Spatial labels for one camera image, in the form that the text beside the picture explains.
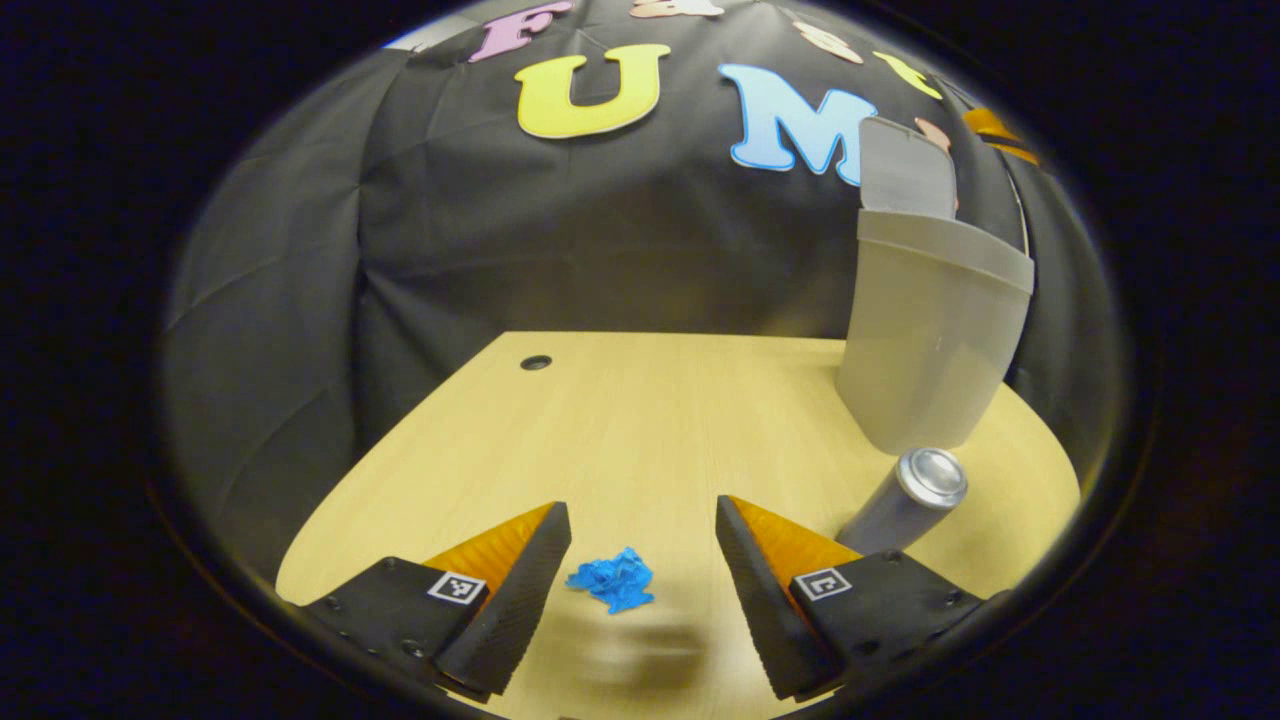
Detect wooden desktop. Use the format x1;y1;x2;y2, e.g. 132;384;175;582
275;332;1083;720

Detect blue paper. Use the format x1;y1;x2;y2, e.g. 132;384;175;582
566;546;656;615

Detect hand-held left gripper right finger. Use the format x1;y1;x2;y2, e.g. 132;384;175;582
715;494;991;701

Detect blue silver pop can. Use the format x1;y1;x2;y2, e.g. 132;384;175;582
835;447;969;558

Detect white desktop garbage bin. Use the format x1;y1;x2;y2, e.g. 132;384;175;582
835;117;1036;456

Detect black backdrop cloth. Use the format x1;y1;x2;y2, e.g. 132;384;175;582
160;0;1126;591

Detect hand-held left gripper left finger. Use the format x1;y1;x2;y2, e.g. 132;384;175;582
300;502;573;698

